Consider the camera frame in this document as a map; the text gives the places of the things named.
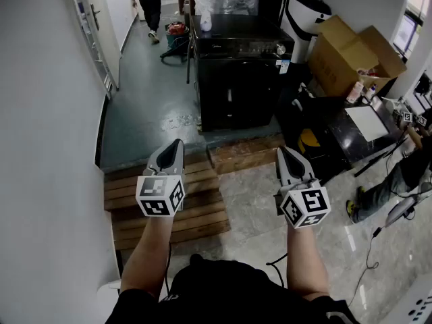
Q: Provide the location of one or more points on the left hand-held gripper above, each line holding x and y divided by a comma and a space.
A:
158, 194

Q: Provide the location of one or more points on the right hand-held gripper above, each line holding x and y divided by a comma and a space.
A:
303, 204

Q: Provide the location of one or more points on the round black washing machine door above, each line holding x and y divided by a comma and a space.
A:
243, 89

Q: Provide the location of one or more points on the person's left forearm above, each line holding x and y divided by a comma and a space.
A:
145, 248

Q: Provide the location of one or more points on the person's right forearm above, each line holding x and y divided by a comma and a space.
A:
305, 262

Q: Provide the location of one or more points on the white room door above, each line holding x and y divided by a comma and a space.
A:
101, 46

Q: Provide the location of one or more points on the black washing machine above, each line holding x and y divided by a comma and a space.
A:
236, 29

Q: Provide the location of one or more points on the yellow and black item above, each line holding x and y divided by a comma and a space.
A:
308, 142

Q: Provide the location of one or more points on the black marble table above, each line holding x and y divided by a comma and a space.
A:
337, 137

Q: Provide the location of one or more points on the wooden slatted pallet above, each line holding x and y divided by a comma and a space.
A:
202, 208

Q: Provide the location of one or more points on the white laptop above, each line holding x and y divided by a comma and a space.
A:
368, 123

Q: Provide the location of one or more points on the pink bottle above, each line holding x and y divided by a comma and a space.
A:
355, 92

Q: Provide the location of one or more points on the thin metal pole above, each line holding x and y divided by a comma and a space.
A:
189, 59

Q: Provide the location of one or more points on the person's black shoe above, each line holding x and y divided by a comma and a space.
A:
196, 259

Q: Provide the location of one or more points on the white bottle with blue cap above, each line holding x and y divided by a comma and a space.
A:
371, 92

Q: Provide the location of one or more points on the brown cardboard box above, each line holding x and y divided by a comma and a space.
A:
337, 59

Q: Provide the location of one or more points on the red vacuum cleaner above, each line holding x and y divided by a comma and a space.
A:
177, 32

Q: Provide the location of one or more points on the person's black clothing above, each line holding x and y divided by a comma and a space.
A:
219, 292

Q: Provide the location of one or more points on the white detergent bottle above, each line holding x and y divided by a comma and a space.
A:
206, 22

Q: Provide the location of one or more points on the white panel with black stripe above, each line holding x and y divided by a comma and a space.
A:
303, 15

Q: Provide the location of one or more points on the window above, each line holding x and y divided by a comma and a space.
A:
410, 22

